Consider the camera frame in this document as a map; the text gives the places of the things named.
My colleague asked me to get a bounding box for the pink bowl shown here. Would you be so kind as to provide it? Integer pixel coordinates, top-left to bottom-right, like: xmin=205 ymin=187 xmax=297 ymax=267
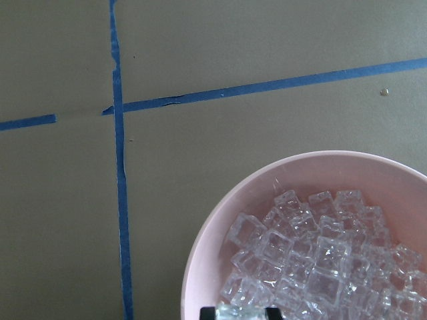
xmin=181 ymin=151 xmax=426 ymax=319

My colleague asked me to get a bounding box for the clear ice cubes pile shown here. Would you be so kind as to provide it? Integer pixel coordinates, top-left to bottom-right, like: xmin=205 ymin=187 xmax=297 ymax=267
xmin=220 ymin=190 xmax=426 ymax=319

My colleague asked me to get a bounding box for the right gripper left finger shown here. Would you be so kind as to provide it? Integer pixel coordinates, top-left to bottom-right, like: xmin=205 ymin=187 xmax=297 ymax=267
xmin=199 ymin=307 xmax=216 ymax=320

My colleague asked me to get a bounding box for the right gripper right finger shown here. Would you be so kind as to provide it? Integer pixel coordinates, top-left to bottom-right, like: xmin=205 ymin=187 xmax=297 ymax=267
xmin=266 ymin=307 xmax=283 ymax=320

